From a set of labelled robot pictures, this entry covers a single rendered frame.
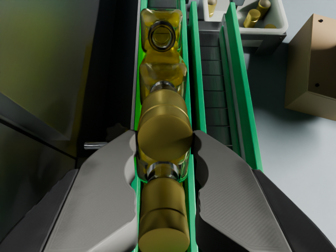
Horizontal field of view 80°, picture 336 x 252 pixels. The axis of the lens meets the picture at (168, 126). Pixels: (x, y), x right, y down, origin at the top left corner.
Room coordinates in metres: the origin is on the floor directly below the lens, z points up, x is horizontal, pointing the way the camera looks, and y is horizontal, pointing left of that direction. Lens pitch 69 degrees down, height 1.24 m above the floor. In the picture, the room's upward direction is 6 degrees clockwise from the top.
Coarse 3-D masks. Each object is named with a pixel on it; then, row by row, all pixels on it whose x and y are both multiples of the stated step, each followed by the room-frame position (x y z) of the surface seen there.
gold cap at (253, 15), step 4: (248, 12) 0.54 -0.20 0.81; (252, 12) 0.54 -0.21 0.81; (256, 12) 0.54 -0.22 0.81; (248, 16) 0.53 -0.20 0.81; (252, 16) 0.52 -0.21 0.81; (256, 16) 0.52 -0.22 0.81; (244, 20) 0.54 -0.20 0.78; (248, 20) 0.52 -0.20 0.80; (252, 20) 0.52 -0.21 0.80; (256, 20) 0.52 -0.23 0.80; (244, 24) 0.53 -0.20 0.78; (248, 24) 0.52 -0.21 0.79; (252, 24) 0.52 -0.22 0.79
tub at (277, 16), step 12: (204, 0) 0.53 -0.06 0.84; (228, 0) 0.59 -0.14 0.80; (252, 0) 0.60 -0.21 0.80; (276, 0) 0.57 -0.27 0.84; (204, 12) 0.48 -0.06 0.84; (216, 12) 0.58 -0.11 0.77; (240, 12) 0.59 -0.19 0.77; (276, 12) 0.53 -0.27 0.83; (240, 24) 0.54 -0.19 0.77; (264, 24) 0.54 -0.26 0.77; (276, 24) 0.50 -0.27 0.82
